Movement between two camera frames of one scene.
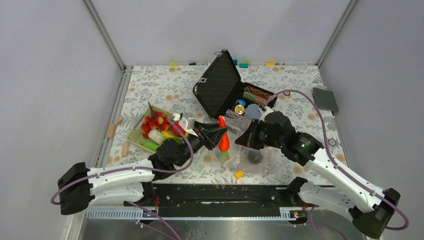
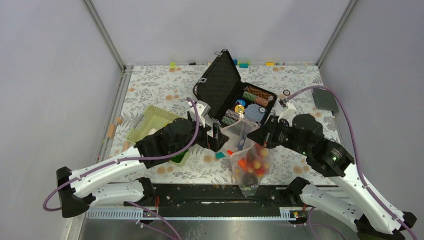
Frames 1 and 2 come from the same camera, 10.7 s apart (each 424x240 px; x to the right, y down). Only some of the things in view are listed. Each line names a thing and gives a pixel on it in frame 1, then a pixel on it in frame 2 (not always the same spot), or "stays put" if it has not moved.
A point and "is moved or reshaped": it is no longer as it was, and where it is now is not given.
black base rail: (220, 201) stays put
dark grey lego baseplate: (325, 99) stays put
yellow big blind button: (239, 109) stays put
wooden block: (111, 131) stays put
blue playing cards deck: (252, 111) stays put
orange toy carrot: (223, 142) → (242, 163)
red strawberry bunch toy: (160, 121) → (258, 164)
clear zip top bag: (242, 158) is moved or reshaped
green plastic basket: (136, 136) stays put
